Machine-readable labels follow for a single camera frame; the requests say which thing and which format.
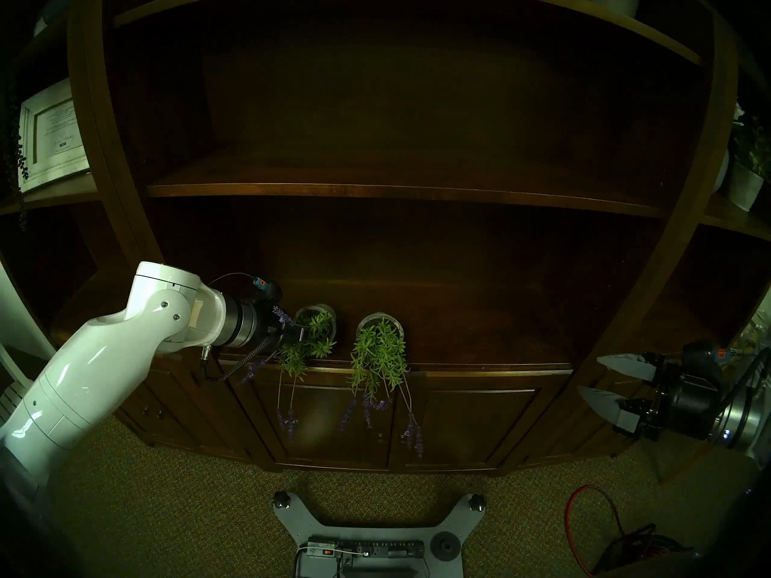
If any thin white cable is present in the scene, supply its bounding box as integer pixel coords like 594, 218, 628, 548
295, 544, 373, 578

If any red cable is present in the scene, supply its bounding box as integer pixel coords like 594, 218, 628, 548
564, 485, 627, 578

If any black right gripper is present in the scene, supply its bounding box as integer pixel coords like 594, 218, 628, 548
577, 341, 728, 443

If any dark trailing plant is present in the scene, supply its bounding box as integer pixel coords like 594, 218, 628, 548
0, 83, 30, 231

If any clear glass jar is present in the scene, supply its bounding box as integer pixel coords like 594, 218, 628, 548
732, 309, 771, 367

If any green plant in white pot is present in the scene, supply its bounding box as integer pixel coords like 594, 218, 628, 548
723, 104, 771, 213

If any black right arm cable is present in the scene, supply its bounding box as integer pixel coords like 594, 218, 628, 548
714, 345, 771, 421

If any white framed certificate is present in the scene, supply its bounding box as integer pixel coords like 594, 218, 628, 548
18, 79, 91, 193

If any black cable bundle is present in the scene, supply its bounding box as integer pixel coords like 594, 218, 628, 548
593, 523, 693, 578

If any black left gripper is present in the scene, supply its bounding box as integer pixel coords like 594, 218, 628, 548
244, 278, 305, 355

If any grey power strip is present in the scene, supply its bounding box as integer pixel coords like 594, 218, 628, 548
306, 539, 425, 561

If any dark wooden bookcase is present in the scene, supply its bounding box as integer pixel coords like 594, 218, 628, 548
0, 0, 771, 478

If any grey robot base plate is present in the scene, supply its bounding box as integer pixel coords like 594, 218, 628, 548
272, 491, 487, 578

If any potted fake lavender plant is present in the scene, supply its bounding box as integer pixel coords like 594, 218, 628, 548
241, 304, 338, 440
339, 312, 425, 458

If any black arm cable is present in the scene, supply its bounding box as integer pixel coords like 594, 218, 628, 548
714, 345, 771, 421
202, 273, 279, 383

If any white slatted chair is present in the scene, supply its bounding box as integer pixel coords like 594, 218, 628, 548
0, 342, 34, 421

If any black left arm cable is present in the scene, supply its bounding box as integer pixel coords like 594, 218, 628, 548
202, 273, 279, 383

